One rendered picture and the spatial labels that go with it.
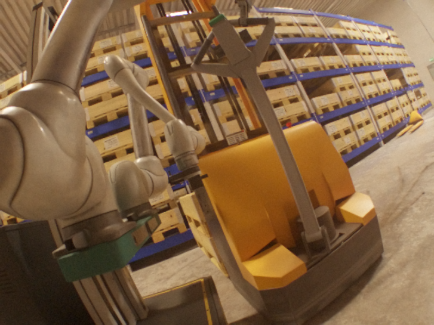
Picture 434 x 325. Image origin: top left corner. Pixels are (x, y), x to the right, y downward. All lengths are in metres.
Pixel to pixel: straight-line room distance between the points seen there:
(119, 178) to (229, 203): 0.49
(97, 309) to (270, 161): 0.96
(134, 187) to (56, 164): 0.66
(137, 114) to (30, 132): 0.93
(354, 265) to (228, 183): 0.75
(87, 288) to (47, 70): 0.57
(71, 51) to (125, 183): 0.65
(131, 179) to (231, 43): 0.72
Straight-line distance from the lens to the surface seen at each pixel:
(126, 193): 0.94
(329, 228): 1.07
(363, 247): 1.21
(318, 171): 1.22
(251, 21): 1.00
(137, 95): 1.05
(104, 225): 0.50
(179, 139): 0.86
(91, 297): 0.73
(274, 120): 0.89
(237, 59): 0.98
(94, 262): 0.49
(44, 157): 0.30
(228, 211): 0.97
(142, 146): 1.15
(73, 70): 0.42
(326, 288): 1.08
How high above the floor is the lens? 0.76
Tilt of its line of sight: 4 degrees up
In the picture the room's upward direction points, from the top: 22 degrees counter-clockwise
